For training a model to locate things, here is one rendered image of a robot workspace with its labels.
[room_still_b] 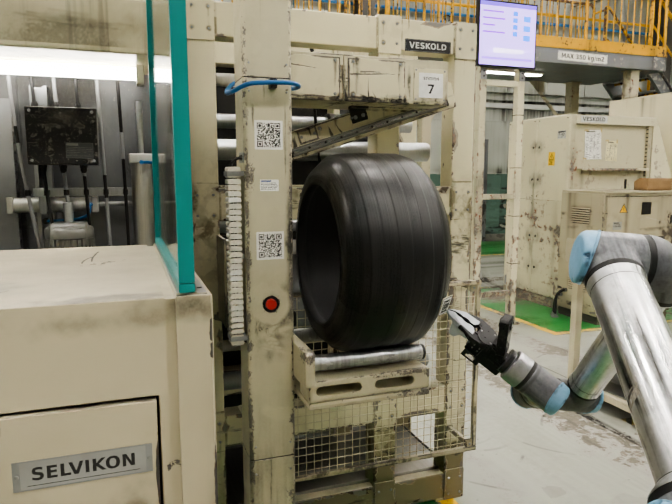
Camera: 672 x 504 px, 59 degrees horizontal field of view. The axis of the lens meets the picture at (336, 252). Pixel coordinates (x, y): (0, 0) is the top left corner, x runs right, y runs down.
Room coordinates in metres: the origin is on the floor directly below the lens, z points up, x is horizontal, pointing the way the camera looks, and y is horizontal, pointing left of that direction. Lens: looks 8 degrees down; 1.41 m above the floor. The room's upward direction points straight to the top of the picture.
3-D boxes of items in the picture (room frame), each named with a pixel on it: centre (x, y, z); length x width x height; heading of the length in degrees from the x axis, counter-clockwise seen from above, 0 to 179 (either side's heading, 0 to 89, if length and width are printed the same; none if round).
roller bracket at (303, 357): (1.67, 0.13, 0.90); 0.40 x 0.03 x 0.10; 20
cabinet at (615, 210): (5.75, -2.76, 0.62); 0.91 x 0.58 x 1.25; 110
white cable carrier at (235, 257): (1.56, 0.27, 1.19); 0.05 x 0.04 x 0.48; 20
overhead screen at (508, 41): (5.32, -1.48, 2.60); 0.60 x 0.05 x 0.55; 110
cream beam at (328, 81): (2.05, -0.05, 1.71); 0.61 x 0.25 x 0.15; 110
